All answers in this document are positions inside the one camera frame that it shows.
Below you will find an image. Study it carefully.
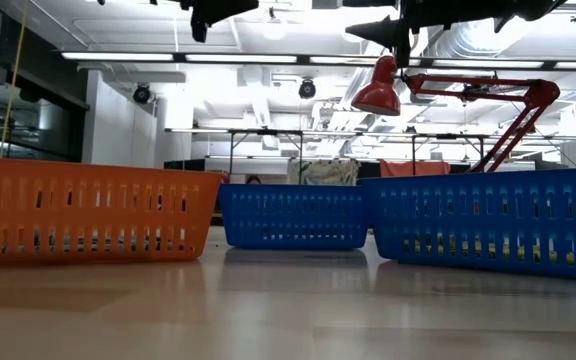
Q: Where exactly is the black ceiling spotlight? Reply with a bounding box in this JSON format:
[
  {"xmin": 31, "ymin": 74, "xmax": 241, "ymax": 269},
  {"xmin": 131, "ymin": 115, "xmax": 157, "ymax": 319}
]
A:
[
  {"xmin": 132, "ymin": 83, "xmax": 152, "ymax": 105},
  {"xmin": 298, "ymin": 78, "xmax": 317, "ymax": 100}
]

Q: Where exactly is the red desk lamp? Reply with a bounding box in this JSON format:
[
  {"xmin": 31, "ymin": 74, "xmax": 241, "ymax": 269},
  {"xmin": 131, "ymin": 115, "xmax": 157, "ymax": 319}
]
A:
[{"xmin": 350, "ymin": 54, "xmax": 562, "ymax": 174}]

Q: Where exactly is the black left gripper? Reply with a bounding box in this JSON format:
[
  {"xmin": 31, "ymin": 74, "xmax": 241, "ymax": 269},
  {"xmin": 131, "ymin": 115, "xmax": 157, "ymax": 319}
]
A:
[{"xmin": 177, "ymin": 0, "xmax": 260, "ymax": 44}]

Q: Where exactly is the orange cloth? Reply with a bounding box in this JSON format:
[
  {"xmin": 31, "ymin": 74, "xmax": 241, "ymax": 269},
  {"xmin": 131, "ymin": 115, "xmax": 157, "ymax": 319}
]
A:
[{"xmin": 380, "ymin": 159, "xmax": 452, "ymax": 179}]

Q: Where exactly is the black-legged folding table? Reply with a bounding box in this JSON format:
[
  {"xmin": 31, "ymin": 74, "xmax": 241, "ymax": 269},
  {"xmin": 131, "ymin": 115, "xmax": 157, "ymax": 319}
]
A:
[
  {"xmin": 410, "ymin": 132, "xmax": 487, "ymax": 174},
  {"xmin": 227, "ymin": 127, "xmax": 305, "ymax": 185}
]

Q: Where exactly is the orange slotted plastic basket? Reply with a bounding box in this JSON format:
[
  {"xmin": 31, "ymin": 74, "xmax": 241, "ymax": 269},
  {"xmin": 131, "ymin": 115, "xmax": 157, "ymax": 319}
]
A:
[{"xmin": 0, "ymin": 156, "xmax": 227, "ymax": 267}]

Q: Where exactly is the patterned cloth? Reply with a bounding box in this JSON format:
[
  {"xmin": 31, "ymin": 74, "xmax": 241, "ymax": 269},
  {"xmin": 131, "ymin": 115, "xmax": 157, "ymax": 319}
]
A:
[{"xmin": 286, "ymin": 158, "xmax": 362, "ymax": 186}]

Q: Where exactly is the blue slotted plastic basket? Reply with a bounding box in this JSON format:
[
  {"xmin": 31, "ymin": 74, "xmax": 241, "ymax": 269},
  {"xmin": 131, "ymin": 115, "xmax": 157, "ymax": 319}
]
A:
[
  {"xmin": 217, "ymin": 182, "xmax": 371, "ymax": 251},
  {"xmin": 359, "ymin": 167, "xmax": 576, "ymax": 281}
]

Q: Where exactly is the dark glass window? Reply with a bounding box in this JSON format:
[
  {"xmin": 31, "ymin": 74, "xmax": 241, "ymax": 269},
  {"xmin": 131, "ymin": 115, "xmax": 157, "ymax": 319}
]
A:
[{"xmin": 0, "ymin": 47, "xmax": 90, "ymax": 164}]

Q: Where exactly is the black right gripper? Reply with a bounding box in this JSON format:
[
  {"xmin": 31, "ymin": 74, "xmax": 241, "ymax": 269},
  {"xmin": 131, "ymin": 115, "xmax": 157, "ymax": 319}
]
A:
[{"xmin": 342, "ymin": 0, "xmax": 517, "ymax": 69}]

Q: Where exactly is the ceiling light strip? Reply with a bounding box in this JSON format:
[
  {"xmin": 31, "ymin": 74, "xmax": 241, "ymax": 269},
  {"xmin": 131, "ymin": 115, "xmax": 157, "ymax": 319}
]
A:
[{"xmin": 60, "ymin": 51, "xmax": 576, "ymax": 70}]

